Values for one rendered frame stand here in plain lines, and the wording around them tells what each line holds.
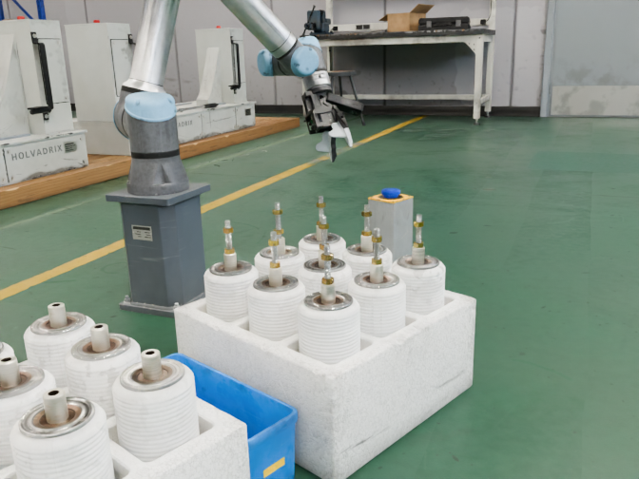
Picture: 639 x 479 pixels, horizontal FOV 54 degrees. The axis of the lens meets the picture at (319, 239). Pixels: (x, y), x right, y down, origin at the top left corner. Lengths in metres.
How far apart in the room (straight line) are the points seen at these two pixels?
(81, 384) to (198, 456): 0.19
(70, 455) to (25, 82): 2.84
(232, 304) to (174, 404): 0.37
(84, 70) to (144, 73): 2.21
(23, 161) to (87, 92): 0.83
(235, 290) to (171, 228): 0.49
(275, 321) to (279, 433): 0.19
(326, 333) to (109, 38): 3.01
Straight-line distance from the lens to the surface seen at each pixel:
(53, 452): 0.72
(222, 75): 4.88
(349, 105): 1.85
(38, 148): 3.27
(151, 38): 1.70
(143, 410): 0.77
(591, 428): 1.19
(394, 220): 1.33
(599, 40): 6.11
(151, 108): 1.54
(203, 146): 4.22
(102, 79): 3.81
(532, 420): 1.18
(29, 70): 3.41
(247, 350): 1.03
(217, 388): 1.08
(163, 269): 1.58
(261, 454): 0.92
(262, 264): 1.17
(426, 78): 6.29
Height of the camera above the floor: 0.62
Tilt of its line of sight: 17 degrees down
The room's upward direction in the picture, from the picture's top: 2 degrees counter-clockwise
